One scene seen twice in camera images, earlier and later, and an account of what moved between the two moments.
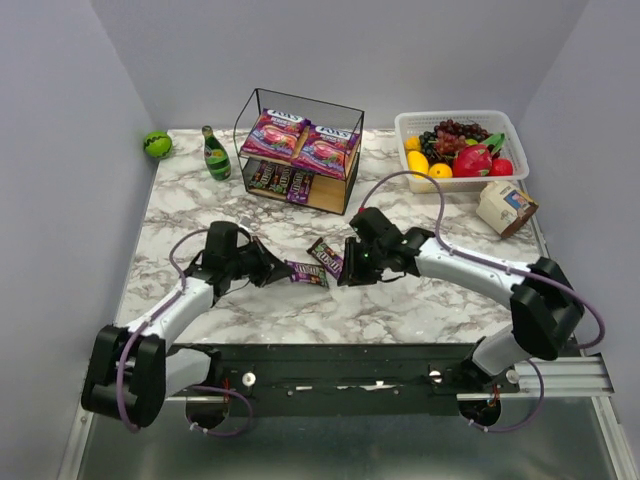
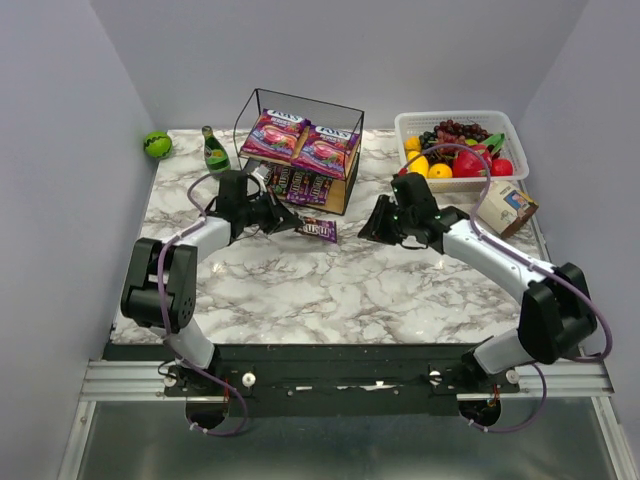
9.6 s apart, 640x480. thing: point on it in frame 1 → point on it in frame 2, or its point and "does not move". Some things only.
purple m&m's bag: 279,178 does not move
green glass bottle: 216,155 does not move
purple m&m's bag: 263,175 does not move
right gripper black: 358,261 → 388,223
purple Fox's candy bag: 275,135 does not move
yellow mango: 417,162 does not move
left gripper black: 258,262 → 272,214
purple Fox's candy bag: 327,151 does not move
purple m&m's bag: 299,185 does not move
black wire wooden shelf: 298,150 does not move
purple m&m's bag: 328,258 → 322,228
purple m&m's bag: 307,273 → 318,189
